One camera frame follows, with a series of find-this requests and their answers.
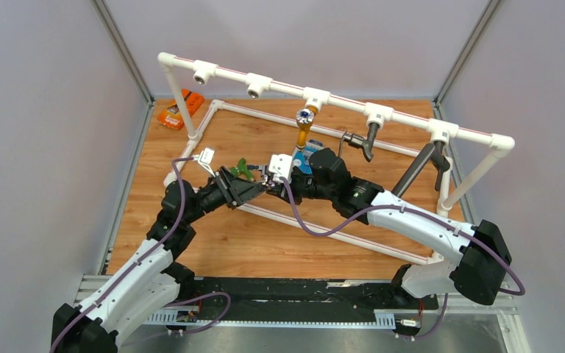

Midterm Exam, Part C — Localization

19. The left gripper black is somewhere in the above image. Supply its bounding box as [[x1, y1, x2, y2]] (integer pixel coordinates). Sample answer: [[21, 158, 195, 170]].
[[183, 166, 268, 225]]

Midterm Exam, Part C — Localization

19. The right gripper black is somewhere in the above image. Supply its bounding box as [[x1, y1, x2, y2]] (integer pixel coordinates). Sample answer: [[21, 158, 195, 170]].
[[267, 168, 336, 205]]

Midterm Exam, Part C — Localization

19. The green plastic faucet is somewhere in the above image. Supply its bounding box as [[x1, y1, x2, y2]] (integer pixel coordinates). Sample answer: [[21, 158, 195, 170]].
[[229, 158, 255, 182]]

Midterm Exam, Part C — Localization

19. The chrome metal faucet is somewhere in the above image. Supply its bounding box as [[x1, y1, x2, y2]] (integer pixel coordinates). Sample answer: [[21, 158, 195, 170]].
[[252, 165, 275, 190]]

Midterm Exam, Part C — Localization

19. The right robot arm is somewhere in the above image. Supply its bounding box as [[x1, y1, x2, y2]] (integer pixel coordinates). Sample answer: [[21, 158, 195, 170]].
[[266, 148, 513, 308]]

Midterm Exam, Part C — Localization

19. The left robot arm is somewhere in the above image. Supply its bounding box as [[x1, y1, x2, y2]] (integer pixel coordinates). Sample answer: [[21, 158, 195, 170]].
[[49, 165, 271, 352]]

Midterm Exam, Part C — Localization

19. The blue razor box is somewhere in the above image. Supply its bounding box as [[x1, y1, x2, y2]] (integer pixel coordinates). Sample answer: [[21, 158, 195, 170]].
[[292, 139, 324, 174]]

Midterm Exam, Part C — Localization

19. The dark grey short faucet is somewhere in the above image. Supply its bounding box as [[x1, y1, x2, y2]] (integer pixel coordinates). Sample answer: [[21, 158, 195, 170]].
[[338, 122, 381, 162]]

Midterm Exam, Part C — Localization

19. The dark grey long faucet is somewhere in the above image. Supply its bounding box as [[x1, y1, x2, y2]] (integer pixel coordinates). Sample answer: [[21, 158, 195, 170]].
[[391, 140, 452, 197]]

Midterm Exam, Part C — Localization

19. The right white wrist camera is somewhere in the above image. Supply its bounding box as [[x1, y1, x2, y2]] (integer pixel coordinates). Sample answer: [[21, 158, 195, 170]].
[[267, 154, 294, 182]]

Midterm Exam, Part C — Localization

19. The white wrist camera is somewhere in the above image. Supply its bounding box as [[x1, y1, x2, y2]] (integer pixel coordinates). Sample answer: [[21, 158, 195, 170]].
[[193, 147, 216, 177], [267, 154, 294, 182]]

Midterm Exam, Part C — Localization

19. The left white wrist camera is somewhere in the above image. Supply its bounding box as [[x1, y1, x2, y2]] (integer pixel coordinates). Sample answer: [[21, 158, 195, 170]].
[[193, 147, 216, 177]]

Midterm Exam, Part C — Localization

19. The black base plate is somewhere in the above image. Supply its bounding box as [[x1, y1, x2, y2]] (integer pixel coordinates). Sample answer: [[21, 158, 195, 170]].
[[180, 277, 439, 323]]

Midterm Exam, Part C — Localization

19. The white PVC pipe frame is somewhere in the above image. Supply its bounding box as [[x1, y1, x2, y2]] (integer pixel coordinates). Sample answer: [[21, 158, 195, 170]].
[[157, 52, 515, 265]]

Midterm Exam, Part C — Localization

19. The aluminium frame rail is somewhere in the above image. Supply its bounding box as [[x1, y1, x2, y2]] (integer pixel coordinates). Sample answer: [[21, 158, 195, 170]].
[[77, 274, 532, 353]]

